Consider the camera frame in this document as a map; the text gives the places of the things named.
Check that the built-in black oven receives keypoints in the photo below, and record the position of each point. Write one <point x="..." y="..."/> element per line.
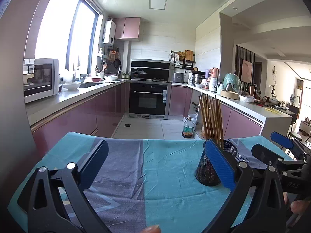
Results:
<point x="148" y="102"/>

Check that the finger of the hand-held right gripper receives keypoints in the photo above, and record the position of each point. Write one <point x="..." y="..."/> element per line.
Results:
<point x="262" y="151"/>
<point x="281" y="139"/>

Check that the black chair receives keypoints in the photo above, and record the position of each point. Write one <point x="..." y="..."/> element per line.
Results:
<point x="292" y="110"/>

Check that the pink wall cabinet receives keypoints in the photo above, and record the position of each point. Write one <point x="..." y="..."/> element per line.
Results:
<point x="127" y="28"/>

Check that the yellow flat box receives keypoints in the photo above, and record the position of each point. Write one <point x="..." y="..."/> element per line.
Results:
<point x="273" y="111"/>

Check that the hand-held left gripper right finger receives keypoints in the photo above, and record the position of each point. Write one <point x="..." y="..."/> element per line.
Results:
<point x="220" y="165"/>

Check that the pink base cabinets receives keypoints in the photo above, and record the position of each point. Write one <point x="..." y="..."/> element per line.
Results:
<point x="73" y="119"/>
<point x="243" y="126"/>

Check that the bunch of wooden chopsticks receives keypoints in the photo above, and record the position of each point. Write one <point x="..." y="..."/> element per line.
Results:
<point x="211" y="121"/>

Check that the person's right hand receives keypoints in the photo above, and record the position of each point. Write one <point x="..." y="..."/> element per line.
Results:
<point x="300" y="206"/>

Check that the green fan in plastic cover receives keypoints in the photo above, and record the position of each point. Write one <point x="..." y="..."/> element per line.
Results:
<point x="230" y="80"/>

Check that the hanging black pan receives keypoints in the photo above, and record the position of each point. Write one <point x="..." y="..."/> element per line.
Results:
<point x="117" y="63"/>

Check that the ceiling light panel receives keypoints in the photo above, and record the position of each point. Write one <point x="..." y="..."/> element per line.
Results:
<point x="158" y="1"/>

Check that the wooden cutting board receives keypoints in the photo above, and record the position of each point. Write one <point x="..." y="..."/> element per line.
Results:
<point x="189" y="55"/>

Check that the plastic cooking oil bottle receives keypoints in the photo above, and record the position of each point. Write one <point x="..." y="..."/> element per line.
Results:
<point x="188" y="128"/>

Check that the blue grey striped tablecloth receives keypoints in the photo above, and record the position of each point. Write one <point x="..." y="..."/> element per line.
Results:
<point x="170" y="162"/>

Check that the wok with glass lid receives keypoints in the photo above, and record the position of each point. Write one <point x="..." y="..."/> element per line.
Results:
<point x="139" y="72"/>

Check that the black range hood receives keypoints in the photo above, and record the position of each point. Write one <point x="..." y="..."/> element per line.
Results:
<point x="158" y="69"/>

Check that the white water heater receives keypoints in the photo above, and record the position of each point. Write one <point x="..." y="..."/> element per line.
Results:
<point x="108" y="32"/>

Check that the round bamboo box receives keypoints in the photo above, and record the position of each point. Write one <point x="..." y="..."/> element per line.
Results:
<point x="229" y="94"/>

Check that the wall picture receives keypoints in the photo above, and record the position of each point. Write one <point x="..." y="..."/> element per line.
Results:
<point x="246" y="71"/>

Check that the white microwave oven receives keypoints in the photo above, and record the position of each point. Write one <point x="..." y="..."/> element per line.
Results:
<point x="38" y="80"/>

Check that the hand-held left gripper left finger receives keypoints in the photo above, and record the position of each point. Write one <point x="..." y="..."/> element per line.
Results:
<point x="93" y="165"/>

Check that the stainless steel pot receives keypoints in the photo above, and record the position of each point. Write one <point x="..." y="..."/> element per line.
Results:
<point x="197" y="79"/>

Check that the black mesh utensil holder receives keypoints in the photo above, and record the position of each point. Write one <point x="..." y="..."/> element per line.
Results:
<point x="206" y="172"/>

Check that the pink bowl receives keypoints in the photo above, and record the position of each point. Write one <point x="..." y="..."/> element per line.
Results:
<point x="95" y="79"/>

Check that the kitchen window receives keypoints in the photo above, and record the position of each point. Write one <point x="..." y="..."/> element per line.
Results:
<point x="55" y="29"/>

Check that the white bottle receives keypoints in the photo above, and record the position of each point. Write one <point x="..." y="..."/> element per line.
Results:
<point x="213" y="83"/>

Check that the wall clock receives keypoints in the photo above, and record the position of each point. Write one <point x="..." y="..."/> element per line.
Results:
<point x="274" y="72"/>

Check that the white plastic bag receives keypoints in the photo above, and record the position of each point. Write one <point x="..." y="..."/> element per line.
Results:
<point x="246" y="98"/>

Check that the black wall rack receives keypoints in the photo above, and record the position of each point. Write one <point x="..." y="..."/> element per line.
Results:
<point x="181" y="64"/>

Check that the large white bowl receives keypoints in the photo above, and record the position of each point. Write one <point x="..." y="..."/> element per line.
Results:
<point x="72" y="86"/>

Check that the pink kettle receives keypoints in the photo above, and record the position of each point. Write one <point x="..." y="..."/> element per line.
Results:
<point x="215" y="72"/>

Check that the white shallow bowl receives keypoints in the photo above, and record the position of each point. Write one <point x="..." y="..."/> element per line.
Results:
<point x="111" y="78"/>

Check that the person's left hand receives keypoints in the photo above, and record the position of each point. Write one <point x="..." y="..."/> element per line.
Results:
<point x="151" y="229"/>

